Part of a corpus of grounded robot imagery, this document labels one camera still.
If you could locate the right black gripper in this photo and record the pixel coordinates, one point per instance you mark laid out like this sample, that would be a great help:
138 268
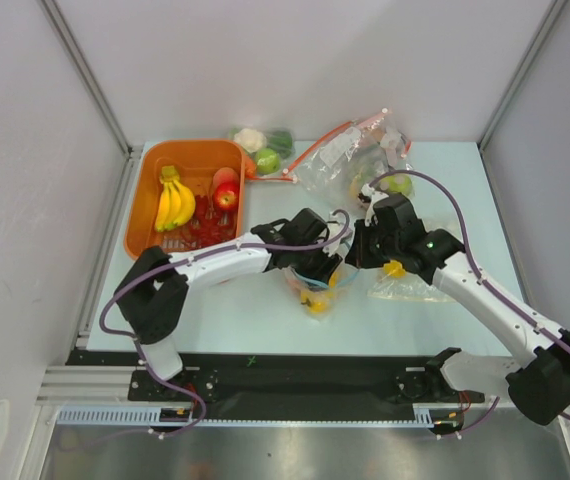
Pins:
363 245

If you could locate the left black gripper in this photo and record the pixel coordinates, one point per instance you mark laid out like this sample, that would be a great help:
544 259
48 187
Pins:
327 264

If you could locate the blue zip clear bag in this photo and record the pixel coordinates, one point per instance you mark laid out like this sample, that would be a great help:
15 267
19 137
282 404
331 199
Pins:
337 286

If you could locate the fake yellow lemon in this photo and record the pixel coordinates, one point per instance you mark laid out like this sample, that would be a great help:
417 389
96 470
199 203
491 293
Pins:
315 303

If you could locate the yellow fake banana bunch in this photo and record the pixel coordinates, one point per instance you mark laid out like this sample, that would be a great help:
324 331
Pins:
177 202

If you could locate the fake orange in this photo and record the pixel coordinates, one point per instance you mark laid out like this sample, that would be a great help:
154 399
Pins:
294 283

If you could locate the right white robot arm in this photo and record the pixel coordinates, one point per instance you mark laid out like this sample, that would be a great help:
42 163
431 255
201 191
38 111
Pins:
536 377

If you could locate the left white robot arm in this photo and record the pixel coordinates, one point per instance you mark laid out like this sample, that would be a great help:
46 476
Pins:
152 295

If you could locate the fake yellow pepper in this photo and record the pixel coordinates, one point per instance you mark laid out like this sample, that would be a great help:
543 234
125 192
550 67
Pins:
394 269

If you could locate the fake green pear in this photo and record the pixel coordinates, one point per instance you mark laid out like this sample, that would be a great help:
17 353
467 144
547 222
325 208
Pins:
397 183

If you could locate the clear bag with pear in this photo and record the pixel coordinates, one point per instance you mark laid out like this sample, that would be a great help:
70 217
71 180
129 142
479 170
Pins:
412 287

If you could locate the red zip bag of food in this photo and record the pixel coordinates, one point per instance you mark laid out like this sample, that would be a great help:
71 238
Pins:
335 167

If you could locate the fake red apple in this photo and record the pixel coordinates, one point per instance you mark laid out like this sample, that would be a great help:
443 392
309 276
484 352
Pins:
226 196

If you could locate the fake green apple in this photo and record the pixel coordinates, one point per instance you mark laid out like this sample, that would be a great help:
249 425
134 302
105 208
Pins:
267 161

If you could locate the bag with cauliflower and apple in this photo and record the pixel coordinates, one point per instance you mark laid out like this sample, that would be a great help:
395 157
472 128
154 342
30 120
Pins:
279 139

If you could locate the fake peach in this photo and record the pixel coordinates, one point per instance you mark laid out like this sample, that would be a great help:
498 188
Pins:
225 175

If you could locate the fake white cauliflower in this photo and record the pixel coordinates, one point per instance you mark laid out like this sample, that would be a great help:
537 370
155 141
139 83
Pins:
251 140

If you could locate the orange plastic basket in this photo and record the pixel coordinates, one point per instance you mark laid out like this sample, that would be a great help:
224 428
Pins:
196 161

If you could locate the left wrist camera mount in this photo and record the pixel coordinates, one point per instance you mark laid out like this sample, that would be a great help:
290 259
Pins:
337 232

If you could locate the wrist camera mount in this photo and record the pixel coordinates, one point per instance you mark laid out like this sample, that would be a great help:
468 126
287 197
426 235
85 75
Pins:
368 196
337 232

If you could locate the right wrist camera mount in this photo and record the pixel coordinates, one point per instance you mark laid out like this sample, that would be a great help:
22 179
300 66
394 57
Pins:
368 196

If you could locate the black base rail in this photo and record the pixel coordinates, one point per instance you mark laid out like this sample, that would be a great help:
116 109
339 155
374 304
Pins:
289 388

